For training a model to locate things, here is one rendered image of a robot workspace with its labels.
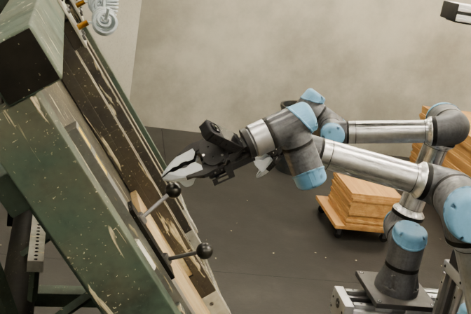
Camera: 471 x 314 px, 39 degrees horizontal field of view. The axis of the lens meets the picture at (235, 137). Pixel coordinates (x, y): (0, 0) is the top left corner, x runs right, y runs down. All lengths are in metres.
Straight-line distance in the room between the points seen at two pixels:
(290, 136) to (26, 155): 0.60
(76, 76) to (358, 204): 3.66
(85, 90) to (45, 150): 0.75
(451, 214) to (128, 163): 0.90
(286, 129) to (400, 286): 1.03
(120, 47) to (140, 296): 4.57
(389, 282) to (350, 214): 2.91
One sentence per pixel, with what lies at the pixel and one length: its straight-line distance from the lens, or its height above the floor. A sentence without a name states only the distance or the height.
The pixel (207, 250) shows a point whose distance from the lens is 1.49.
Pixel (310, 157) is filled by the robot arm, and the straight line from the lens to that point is 1.51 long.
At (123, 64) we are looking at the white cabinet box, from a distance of 5.77.
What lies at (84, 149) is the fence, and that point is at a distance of 1.41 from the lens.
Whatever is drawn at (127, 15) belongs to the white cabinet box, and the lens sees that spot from 5.70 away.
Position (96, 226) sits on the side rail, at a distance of 1.21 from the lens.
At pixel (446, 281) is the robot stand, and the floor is 1.19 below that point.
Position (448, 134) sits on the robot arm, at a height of 1.62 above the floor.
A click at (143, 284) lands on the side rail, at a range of 1.27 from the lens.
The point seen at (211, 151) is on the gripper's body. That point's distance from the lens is 1.47.
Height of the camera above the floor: 2.09
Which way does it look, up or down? 16 degrees down
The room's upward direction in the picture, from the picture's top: 10 degrees clockwise
